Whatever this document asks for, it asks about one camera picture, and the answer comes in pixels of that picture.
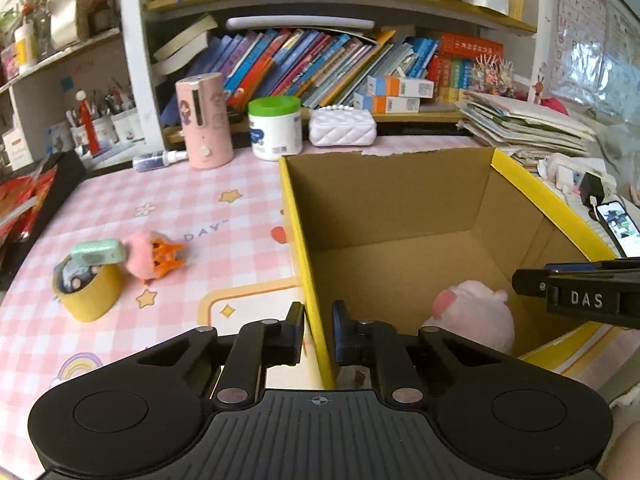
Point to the row of white pen cups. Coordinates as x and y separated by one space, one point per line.
112 127

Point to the yellow cardboard box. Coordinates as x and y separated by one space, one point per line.
400 220

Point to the white jar green lid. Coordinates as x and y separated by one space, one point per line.
275 130

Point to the black electric piano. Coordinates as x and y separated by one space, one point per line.
60 180

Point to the white paper box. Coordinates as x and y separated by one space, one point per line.
15 150

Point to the white wooden bookshelf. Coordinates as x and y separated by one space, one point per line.
137 60

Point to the pink checkered table mat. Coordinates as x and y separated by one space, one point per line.
200 220

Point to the person's leg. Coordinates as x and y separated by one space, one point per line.
625 450

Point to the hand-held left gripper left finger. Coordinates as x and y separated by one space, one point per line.
296 336

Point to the red foil packets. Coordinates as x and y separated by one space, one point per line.
22 200

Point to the white bottle yellow label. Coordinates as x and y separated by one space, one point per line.
25 50

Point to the red boxed book set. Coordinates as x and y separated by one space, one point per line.
470 60

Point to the smartphone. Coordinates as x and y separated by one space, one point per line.
620 225

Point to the white quilted purse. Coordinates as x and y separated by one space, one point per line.
342 127

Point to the small spray bottle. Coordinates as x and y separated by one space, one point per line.
155 160

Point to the pink plush chick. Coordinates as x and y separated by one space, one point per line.
142 255

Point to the wall poster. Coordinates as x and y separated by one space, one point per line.
595 35

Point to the yellow tape roll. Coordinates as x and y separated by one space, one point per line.
95 297

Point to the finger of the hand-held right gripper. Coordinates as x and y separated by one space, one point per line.
575 265
580 300

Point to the black charger plug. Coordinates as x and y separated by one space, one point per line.
592 187

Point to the orange white medicine box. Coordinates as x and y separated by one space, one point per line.
387 104
400 86

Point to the white power strip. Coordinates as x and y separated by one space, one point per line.
560 170

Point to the white bar lamp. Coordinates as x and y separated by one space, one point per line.
300 24

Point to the pink cylindrical humidifier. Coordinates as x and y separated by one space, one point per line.
202 120

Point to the mint green small case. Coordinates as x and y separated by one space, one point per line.
97 252

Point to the white pink plush toy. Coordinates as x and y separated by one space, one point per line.
475 315

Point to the grey toy car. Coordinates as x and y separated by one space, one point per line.
77 277

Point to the stack of paper booklets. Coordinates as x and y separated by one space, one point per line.
525 125

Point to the stack of thick books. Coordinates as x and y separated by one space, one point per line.
182 45

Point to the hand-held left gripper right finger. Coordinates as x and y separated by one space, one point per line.
342 331

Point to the red tassel doll ornament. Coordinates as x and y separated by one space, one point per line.
87 120

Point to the row of colourful books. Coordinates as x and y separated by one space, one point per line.
310 65

